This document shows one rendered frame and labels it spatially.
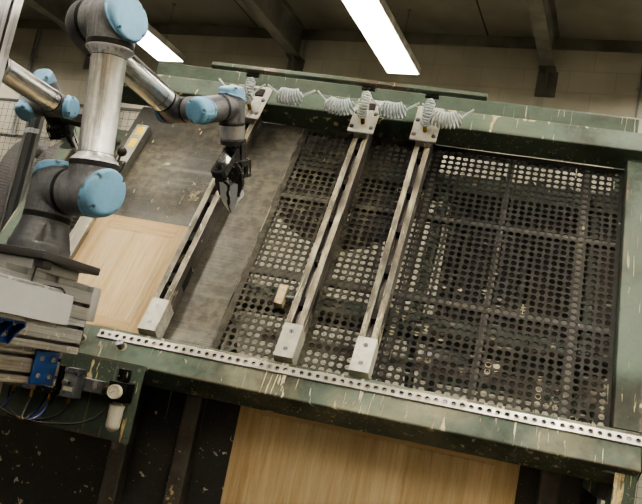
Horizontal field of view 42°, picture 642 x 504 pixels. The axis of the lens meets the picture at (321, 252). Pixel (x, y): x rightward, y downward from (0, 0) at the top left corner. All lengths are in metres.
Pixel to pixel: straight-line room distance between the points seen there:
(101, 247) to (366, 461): 1.18
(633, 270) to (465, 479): 0.86
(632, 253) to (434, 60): 5.52
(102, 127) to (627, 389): 1.61
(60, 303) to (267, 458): 1.06
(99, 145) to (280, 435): 1.17
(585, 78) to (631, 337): 5.40
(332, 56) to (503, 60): 1.70
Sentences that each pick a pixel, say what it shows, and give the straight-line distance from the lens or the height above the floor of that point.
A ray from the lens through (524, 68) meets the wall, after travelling 7.99.
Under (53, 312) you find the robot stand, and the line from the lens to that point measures 1.93.
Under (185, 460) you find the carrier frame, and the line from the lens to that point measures 2.78.
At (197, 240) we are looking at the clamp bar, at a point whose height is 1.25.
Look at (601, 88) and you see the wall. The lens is 7.85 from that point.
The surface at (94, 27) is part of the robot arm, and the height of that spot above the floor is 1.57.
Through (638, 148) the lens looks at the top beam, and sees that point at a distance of 3.17.
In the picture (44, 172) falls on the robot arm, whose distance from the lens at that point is 2.13.
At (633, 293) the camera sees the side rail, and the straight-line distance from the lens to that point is 2.77.
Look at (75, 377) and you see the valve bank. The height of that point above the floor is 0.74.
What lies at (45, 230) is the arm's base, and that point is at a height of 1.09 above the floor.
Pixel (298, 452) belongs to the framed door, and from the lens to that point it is 2.72.
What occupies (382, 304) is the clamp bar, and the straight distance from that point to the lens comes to 2.61.
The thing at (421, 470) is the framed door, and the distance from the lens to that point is 2.66.
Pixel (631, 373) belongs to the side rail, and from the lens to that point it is 2.60.
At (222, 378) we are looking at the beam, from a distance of 2.54.
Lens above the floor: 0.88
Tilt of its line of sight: 9 degrees up
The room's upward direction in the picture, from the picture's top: 11 degrees clockwise
